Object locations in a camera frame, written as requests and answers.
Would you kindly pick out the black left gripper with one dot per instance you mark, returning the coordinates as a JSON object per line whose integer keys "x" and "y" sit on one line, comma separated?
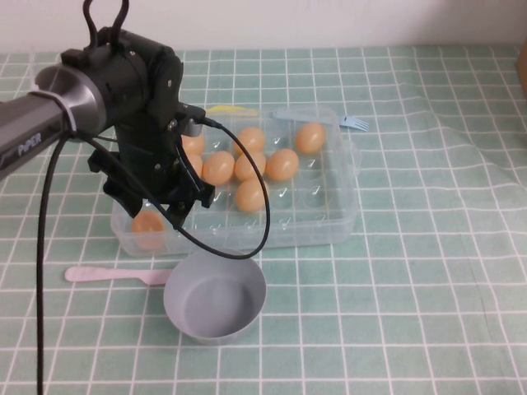
{"x": 144, "y": 160}

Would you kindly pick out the tan plastic egg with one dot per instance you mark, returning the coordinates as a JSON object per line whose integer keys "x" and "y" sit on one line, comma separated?
{"x": 195, "y": 164}
{"x": 251, "y": 138}
{"x": 195, "y": 145}
{"x": 218, "y": 168}
{"x": 148, "y": 230}
{"x": 311, "y": 138}
{"x": 282, "y": 164}
{"x": 249, "y": 196}
{"x": 247, "y": 166}

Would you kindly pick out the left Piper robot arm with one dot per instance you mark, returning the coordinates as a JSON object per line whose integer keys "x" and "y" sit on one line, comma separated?
{"x": 82, "y": 98}

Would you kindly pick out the clear plastic egg box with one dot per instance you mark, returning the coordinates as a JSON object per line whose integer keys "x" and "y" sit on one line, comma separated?
{"x": 321, "y": 205}

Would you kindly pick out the pink plastic knife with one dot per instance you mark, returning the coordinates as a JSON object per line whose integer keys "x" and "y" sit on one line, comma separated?
{"x": 103, "y": 274}

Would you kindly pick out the grey-blue round bowl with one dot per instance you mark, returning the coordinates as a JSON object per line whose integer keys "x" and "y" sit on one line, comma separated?
{"x": 214, "y": 304}

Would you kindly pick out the yellow plastic knife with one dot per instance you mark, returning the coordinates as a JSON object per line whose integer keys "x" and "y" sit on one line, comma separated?
{"x": 230, "y": 110}

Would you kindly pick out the blue plastic fork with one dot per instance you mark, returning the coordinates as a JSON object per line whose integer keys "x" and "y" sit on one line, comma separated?
{"x": 304, "y": 117}

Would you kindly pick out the green checked tablecloth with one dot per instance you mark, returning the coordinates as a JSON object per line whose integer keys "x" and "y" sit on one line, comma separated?
{"x": 411, "y": 247}

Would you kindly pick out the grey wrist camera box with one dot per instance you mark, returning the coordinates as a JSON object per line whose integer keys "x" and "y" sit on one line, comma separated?
{"x": 193, "y": 129}

